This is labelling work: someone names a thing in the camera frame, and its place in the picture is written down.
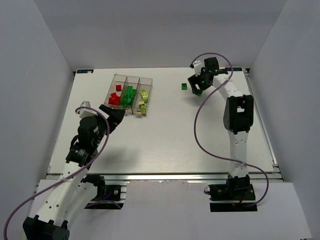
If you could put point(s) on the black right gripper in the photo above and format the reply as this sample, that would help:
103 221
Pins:
198 80

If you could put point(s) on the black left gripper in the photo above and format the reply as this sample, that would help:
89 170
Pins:
110 120

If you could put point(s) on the green square lego brick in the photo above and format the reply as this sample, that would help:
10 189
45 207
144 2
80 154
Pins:
199 92
184 86

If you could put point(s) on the red rounded lego brick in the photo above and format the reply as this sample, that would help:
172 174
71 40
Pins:
111 100

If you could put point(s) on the red lego bricks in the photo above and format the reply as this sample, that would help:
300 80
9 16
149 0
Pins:
116 98

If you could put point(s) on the lime 2x2 lego brick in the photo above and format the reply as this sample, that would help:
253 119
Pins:
143 109

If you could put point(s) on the lime 2x3 lego brick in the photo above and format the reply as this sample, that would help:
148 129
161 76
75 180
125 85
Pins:
144 95

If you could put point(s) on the small red lego brick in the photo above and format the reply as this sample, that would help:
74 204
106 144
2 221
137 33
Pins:
118 88

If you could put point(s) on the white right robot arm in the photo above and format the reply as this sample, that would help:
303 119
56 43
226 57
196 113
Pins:
238 118

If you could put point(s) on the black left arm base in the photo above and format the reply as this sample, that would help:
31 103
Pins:
110 197

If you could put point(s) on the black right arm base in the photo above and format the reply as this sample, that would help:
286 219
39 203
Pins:
221 201

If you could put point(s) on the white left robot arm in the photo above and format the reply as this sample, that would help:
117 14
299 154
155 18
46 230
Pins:
75 187

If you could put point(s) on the smoky clear middle container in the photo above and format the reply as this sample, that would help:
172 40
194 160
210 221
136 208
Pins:
131 80

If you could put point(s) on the blue table label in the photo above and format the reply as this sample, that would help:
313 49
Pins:
234 69
84 71

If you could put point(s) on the smoky clear left container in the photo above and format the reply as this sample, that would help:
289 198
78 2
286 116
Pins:
118 79

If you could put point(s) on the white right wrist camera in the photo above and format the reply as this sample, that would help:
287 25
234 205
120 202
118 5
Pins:
197 67

